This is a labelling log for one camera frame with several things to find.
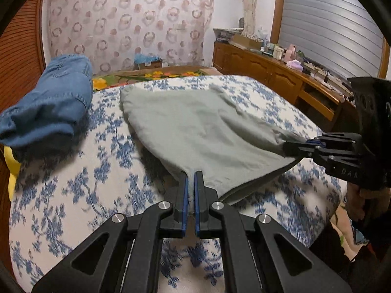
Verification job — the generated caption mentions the cardboard box on sideboard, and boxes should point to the cardboard box on sideboard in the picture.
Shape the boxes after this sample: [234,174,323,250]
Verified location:
[229,34,262,50]

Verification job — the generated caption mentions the brown louvered wardrobe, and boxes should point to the brown louvered wardrobe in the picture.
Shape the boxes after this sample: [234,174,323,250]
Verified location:
[0,0,46,110]

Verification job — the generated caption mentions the colourful floral blanket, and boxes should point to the colourful floral blanket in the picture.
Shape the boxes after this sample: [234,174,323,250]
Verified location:
[92,70,207,92]

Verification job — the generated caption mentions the right hand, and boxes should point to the right hand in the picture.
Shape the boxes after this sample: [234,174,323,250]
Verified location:
[346,183,390,221]

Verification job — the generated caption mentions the grey roller window shutter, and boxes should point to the grey roller window shutter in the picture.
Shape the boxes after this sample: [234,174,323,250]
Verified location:
[278,0,383,79]

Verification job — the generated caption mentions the grey green pants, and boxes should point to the grey green pants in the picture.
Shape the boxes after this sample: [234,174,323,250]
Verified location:
[120,85,306,204]

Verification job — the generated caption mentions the circle patterned sheer curtain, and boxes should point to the circle patterned sheer curtain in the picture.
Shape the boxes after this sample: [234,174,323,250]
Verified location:
[46,0,214,74]

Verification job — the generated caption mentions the blue floral white bedsheet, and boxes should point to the blue floral white bedsheet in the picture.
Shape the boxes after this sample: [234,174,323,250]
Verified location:
[9,75,347,292]

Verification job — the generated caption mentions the cardboard box with blue cloth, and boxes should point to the cardboard box with blue cloth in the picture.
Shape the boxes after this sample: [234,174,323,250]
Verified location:
[133,54,162,70]

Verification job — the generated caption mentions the brown wooden sideboard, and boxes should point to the brown wooden sideboard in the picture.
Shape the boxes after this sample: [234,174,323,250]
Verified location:
[213,41,359,133]

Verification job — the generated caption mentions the folded blue denim jeans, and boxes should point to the folded blue denim jeans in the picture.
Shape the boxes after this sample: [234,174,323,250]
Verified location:
[1,54,93,149]

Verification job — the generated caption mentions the pink item on sideboard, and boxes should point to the pink item on sideboard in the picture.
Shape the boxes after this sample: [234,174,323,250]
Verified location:
[286,60,304,72]

